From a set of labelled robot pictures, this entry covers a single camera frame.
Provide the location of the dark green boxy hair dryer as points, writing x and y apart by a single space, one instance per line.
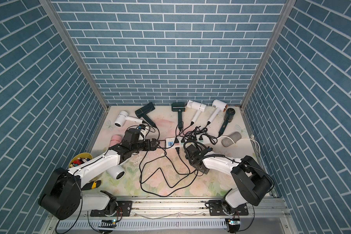
179 107

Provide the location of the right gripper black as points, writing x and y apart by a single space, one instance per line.
192 163

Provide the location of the white multicolour power strip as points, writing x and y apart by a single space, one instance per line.
174 142

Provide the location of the grey oval pad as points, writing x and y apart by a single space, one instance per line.
231 139

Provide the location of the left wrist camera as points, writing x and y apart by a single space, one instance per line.
144 130

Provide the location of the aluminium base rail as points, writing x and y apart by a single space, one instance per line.
180 216

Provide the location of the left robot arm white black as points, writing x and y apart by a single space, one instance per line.
62 194

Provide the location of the yellow cup with small items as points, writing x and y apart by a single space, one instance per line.
80 159

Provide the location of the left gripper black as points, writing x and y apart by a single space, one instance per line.
153 147

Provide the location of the dark green slim hair dryer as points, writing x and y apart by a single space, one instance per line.
143 111

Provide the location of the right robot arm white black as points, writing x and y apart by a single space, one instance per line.
252 182

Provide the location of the white boxy hair dryer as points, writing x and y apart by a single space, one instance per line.
199 107

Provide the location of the black yellow utility knife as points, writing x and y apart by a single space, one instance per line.
91 185

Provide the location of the pink hair dryer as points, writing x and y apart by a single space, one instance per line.
115 139

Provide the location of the dark teal round hair dryer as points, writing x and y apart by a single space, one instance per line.
229 115

